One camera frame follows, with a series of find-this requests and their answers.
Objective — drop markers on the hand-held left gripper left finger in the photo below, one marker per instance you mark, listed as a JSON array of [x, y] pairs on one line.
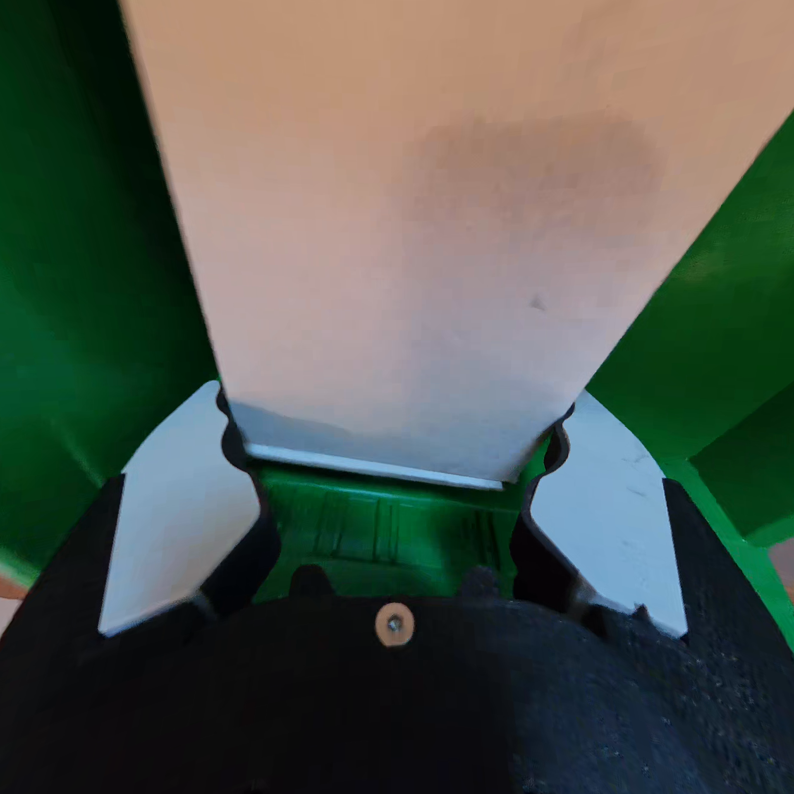
[[180, 515]]

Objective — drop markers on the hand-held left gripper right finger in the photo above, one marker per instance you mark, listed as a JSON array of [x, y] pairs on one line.
[[608, 527]]

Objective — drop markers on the green plastic bin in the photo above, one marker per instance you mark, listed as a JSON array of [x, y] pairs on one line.
[[62, 279]]

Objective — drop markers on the white cardboard box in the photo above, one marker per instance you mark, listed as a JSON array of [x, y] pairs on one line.
[[403, 248]]

